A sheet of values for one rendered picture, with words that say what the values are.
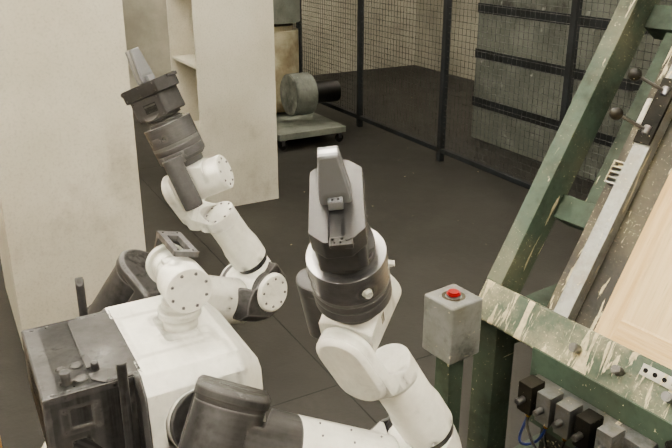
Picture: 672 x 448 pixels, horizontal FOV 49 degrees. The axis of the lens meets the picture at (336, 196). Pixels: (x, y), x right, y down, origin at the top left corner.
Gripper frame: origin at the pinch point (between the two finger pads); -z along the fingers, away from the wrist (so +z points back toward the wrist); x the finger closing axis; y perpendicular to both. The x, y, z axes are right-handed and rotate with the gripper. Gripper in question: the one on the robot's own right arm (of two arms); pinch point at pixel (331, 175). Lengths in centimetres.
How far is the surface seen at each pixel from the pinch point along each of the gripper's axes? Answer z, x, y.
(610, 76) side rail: 88, 136, 75
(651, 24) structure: 78, 147, 89
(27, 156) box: 135, 193, -150
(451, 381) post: 143, 69, 16
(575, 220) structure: 116, 104, 59
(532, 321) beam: 128, 77, 41
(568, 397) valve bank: 129, 52, 45
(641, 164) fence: 95, 102, 74
